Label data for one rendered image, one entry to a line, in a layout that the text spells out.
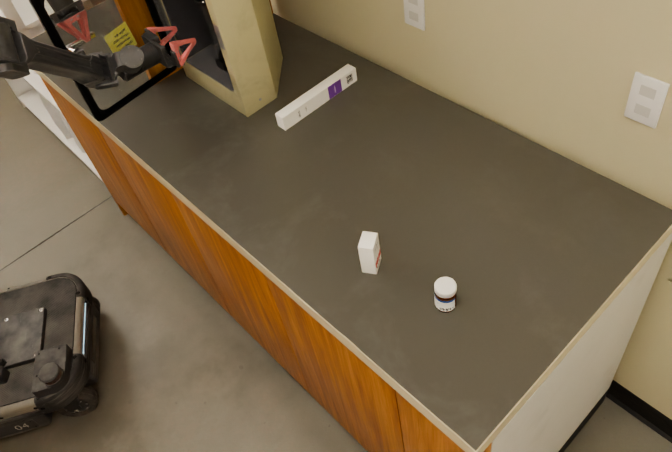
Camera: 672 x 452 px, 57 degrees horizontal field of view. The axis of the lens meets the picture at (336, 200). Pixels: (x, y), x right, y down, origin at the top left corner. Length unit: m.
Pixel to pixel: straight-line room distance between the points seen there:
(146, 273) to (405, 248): 1.61
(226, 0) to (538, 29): 0.74
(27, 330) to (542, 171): 1.83
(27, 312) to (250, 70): 1.31
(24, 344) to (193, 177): 1.07
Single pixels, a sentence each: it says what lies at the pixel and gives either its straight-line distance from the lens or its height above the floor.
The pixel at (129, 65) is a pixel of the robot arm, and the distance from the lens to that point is 1.61.
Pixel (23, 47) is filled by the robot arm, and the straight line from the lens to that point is 1.39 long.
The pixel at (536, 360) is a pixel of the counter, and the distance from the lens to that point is 1.25.
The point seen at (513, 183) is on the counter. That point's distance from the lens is 1.51.
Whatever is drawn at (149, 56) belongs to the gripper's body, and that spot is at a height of 1.19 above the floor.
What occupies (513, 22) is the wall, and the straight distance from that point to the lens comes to 1.51.
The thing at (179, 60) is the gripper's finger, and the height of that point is 1.16.
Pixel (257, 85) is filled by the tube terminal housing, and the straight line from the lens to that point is 1.76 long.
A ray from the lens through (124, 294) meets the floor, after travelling 2.76.
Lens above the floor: 2.04
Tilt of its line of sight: 47 degrees down
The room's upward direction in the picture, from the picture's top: 12 degrees counter-clockwise
